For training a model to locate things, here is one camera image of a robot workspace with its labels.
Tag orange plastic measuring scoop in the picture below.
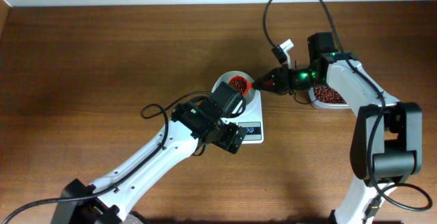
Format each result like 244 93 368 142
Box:
229 75 252 96

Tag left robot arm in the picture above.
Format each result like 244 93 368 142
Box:
51 82 246 223

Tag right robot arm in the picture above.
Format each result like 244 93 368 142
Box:
253 32 432 223

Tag white round bowl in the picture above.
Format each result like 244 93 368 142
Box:
212 71 256 112

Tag white digital kitchen scale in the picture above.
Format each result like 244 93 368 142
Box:
222 91 264 144

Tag red adzuki beans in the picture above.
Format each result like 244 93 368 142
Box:
313 86 346 104

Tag clear plastic food container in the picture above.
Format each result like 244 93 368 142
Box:
308 87 350 109

